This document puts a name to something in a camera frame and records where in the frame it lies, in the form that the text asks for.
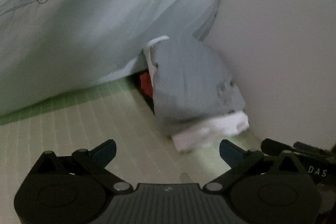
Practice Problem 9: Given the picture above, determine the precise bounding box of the pale blue printed bedsheet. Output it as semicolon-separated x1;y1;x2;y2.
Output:
1;0;219;115

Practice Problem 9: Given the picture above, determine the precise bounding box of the green grid cutting mat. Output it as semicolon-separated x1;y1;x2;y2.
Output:
0;77;263;224

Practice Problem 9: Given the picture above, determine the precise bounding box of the red cloth item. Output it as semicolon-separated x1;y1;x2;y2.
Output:
139;72;153;98

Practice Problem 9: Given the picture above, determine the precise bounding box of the white folded shirt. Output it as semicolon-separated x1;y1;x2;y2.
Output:
143;40;249;152

